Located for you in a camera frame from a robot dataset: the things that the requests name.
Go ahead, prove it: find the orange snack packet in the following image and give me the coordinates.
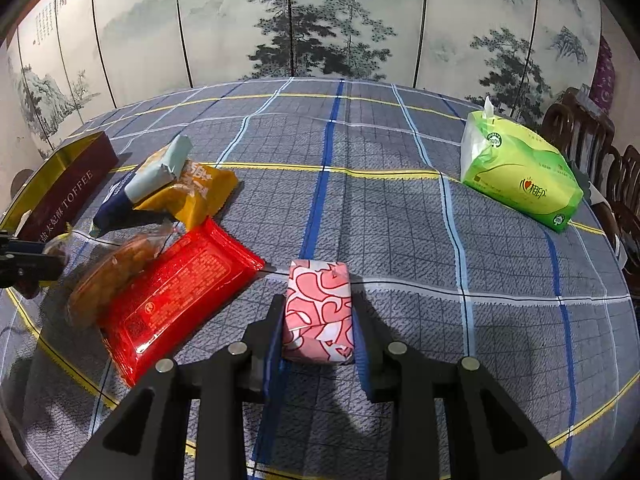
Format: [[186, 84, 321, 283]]
[[132, 159, 240, 229]]

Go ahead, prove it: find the plaid tablecloth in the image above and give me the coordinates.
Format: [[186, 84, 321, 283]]
[[0, 77, 637, 480]]

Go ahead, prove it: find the painted folding screen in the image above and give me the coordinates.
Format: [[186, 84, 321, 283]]
[[0, 0, 618, 161]]

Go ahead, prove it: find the dark wooden chair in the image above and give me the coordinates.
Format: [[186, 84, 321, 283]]
[[594, 144, 640, 283], [540, 86, 617, 173]]

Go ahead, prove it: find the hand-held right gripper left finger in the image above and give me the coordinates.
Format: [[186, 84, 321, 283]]
[[60, 294, 287, 480]]

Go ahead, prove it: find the green tissue pack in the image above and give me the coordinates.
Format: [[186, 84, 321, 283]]
[[460, 95, 585, 234]]

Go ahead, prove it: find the clear bag of fried snacks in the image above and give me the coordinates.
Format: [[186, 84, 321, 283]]
[[65, 225, 173, 329]]

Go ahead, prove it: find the blue cracker packet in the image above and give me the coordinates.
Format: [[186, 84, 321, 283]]
[[90, 135, 194, 239]]

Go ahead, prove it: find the red snack packet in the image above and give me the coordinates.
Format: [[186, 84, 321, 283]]
[[97, 216, 267, 389]]

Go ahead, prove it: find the pink patterned snack packet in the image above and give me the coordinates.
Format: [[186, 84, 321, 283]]
[[281, 258, 356, 365]]

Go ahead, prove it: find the red and gold tin box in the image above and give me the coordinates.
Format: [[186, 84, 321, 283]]
[[0, 131, 120, 247]]

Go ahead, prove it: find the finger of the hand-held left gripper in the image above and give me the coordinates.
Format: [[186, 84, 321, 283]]
[[0, 230, 69, 289]]

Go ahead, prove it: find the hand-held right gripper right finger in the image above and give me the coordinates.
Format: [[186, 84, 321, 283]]
[[350, 304, 566, 480]]

